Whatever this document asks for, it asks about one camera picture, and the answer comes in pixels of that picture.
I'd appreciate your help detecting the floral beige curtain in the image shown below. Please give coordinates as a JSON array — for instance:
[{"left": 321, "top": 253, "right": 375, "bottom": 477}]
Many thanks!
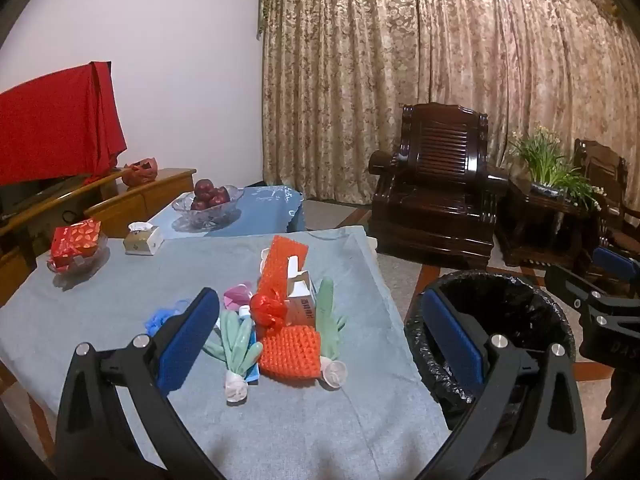
[{"left": 257, "top": 0, "right": 640, "bottom": 206}]

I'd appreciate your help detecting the glass dish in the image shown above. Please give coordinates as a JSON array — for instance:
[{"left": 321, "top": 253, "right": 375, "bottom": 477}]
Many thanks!
[{"left": 46, "top": 234, "right": 110, "bottom": 277}]

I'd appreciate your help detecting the beige tissue box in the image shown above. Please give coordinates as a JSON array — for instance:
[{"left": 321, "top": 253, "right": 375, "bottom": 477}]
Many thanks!
[{"left": 123, "top": 221, "right": 165, "bottom": 256}]

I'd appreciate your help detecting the knotted red plastic bag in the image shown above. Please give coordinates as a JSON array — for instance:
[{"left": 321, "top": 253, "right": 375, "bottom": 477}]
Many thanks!
[{"left": 249, "top": 292, "right": 288, "bottom": 335}]

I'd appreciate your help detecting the pink pouch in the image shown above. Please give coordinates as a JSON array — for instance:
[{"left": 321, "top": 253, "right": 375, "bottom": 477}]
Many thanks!
[{"left": 223, "top": 283, "right": 253, "bottom": 311}]

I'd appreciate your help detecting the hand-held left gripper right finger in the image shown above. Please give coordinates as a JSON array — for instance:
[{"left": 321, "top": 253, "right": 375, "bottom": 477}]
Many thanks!
[{"left": 421, "top": 289, "right": 588, "bottom": 480}]

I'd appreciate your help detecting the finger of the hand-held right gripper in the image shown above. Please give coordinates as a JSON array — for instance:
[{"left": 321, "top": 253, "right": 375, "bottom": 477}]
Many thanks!
[
  {"left": 592, "top": 246, "right": 640, "bottom": 291},
  {"left": 545, "top": 264, "right": 608, "bottom": 313}
]

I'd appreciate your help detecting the glass fruit bowl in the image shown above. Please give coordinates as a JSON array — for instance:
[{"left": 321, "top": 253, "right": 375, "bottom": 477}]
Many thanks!
[{"left": 171, "top": 185, "right": 246, "bottom": 233}]

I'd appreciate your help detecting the light wooden cabinet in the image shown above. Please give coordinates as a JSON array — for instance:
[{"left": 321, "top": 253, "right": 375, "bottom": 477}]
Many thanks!
[{"left": 0, "top": 167, "right": 198, "bottom": 306}]

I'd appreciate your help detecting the green rubber glove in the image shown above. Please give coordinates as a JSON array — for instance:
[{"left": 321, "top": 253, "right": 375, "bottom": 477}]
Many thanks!
[{"left": 202, "top": 310, "right": 264, "bottom": 376}]

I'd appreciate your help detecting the dark wooden side table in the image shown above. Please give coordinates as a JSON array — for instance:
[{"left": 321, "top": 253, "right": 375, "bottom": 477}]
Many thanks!
[{"left": 497, "top": 175, "right": 601, "bottom": 268}]

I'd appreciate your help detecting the black television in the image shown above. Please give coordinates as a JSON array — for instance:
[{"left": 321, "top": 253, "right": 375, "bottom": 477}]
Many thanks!
[{"left": 0, "top": 174, "right": 88, "bottom": 223}]

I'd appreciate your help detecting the grey tablecloth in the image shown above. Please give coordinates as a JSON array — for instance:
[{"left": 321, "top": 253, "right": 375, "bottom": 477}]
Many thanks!
[{"left": 0, "top": 227, "right": 451, "bottom": 480}]

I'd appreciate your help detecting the long orange foam net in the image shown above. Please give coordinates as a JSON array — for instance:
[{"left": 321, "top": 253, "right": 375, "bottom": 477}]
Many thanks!
[{"left": 256, "top": 235, "right": 308, "bottom": 307}]

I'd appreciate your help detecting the red cloth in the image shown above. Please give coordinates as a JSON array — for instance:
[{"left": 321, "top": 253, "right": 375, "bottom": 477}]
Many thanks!
[{"left": 0, "top": 61, "right": 128, "bottom": 188}]

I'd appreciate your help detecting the dark wooden armchair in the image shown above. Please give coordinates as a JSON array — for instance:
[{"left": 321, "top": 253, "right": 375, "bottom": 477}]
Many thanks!
[
  {"left": 369, "top": 102, "right": 511, "bottom": 268},
  {"left": 572, "top": 138, "right": 640, "bottom": 283}
]

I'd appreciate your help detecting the white carton box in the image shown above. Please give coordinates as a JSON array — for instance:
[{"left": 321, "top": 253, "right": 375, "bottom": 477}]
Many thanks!
[{"left": 285, "top": 256, "right": 319, "bottom": 328}]

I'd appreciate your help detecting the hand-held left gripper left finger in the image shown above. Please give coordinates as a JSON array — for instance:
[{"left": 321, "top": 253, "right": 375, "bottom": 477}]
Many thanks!
[{"left": 54, "top": 287, "right": 223, "bottom": 480}]

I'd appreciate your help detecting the potted green plant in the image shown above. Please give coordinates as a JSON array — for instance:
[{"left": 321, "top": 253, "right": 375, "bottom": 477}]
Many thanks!
[{"left": 509, "top": 125, "right": 603, "bottom": 211}]

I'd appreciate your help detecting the small orange foam net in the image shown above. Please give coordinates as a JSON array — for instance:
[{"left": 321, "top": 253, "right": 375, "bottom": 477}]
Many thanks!
[{"left": 259, "top": 325, "right": 322, "bottom": 386}]

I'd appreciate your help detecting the blue plastic cover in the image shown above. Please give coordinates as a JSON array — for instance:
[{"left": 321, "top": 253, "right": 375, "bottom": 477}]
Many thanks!
[{"left": 144, "top": 299, "right": 191, "bottom": 336}]

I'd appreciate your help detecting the bin with black liner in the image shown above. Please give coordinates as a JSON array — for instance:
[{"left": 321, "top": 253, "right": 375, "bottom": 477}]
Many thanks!
[{"left": 404, "top": 269, "right": 576, "bottom": 417}]

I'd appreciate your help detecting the red patterned gift packet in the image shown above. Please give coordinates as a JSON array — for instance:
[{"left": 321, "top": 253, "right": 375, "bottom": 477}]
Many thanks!
[{"left": 50, "top": 219, "right": 102, "bottom": 273}]

